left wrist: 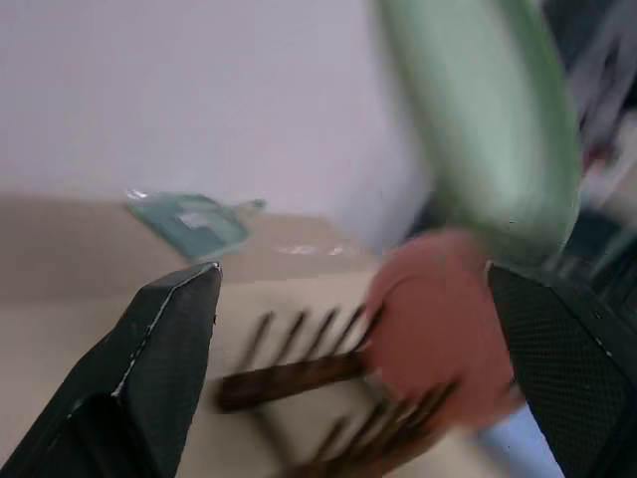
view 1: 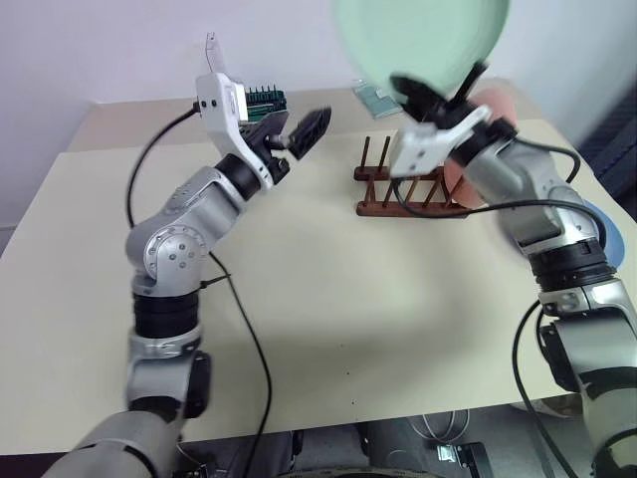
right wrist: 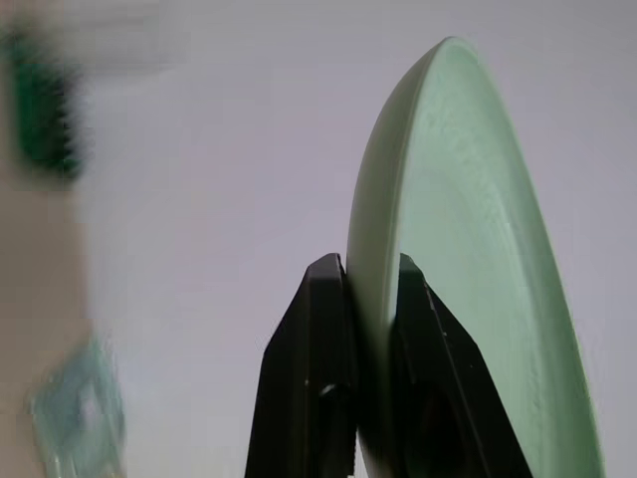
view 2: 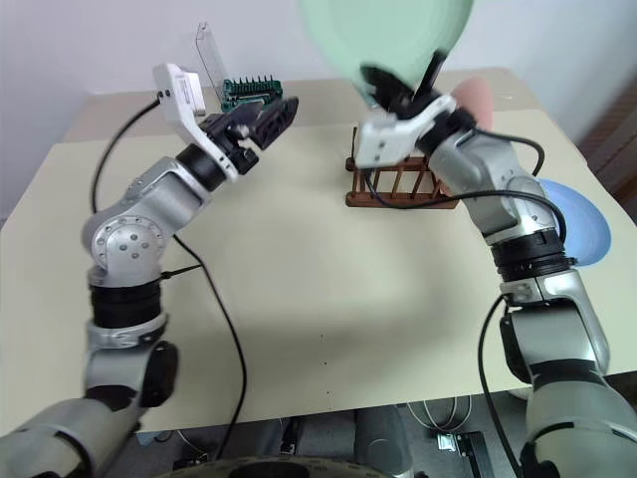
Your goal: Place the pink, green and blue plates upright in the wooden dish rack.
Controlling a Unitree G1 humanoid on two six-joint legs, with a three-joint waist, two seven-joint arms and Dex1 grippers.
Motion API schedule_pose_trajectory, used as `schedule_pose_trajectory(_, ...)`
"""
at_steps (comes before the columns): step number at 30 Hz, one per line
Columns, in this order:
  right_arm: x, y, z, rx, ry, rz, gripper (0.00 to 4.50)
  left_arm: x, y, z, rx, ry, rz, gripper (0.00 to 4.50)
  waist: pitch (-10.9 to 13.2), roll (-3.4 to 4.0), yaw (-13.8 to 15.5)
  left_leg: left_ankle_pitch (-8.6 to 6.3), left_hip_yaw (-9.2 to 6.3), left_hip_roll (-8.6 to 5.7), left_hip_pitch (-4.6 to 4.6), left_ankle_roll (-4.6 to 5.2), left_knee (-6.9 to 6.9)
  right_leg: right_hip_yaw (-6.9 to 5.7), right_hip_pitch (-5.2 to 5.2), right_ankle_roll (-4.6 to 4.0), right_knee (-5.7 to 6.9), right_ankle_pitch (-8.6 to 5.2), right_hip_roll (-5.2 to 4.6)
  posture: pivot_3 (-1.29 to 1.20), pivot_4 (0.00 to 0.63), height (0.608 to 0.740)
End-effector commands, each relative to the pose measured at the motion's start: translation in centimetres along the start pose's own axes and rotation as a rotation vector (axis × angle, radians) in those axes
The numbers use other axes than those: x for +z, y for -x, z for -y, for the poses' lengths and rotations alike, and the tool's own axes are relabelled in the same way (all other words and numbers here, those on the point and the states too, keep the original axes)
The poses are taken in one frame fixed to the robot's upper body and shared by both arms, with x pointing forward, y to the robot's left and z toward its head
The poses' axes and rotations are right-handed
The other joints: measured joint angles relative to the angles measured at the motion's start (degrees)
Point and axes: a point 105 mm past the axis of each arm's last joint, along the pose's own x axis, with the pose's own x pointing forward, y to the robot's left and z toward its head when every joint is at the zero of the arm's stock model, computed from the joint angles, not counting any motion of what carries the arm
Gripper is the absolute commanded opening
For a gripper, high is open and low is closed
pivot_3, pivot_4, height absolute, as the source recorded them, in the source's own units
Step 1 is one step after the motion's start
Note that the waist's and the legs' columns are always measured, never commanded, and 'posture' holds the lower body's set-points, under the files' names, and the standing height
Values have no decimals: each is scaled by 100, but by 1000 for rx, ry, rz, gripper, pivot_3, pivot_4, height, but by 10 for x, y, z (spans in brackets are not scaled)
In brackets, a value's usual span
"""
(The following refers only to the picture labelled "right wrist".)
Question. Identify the light green plate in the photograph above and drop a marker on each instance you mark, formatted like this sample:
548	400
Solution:
463	199

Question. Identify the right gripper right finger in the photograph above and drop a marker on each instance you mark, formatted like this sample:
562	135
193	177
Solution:
438	388

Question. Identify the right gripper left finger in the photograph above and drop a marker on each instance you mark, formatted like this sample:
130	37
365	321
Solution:
303	373

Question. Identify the light green bagged dustpan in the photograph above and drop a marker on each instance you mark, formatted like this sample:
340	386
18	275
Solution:
74	398

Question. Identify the green screwdriver bit set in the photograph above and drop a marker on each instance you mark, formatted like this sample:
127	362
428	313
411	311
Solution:
40	124

